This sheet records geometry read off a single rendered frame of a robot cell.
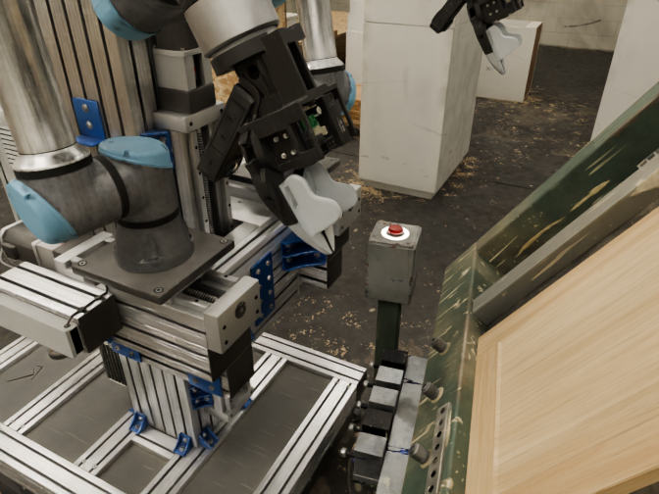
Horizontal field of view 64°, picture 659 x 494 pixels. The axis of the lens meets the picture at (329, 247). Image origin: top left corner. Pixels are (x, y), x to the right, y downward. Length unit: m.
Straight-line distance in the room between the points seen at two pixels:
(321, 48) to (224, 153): 0.91
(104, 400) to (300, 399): 0.67
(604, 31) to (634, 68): 4.43
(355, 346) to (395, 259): 1.12
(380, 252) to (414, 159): 2.29
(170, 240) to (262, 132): 0.58
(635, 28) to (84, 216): 4.23
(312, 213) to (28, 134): 0.53
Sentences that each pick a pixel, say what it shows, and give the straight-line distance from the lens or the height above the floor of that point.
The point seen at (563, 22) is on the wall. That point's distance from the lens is 9.16.
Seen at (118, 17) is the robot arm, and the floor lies 1.52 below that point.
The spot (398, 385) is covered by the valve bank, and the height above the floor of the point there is 0.76.
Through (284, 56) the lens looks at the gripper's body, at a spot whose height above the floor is 1.50.
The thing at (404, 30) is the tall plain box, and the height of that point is 1.05.
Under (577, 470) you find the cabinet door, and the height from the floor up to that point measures 1.05.
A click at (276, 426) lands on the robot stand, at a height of 0.21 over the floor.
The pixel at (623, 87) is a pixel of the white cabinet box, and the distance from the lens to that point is 4.76.
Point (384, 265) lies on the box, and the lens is 1.33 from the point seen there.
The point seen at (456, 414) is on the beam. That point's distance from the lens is 0.94.
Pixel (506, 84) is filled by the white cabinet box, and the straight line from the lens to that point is 6.06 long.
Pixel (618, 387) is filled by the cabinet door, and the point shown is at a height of 1.11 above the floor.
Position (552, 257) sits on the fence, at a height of 1.06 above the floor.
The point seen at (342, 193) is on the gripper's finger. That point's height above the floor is 1.37.
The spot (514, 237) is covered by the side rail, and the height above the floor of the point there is 0.96.
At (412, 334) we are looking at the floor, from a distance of 2.47.
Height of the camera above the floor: 1.60
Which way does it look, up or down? 31 degrees down
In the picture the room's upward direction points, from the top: straight up
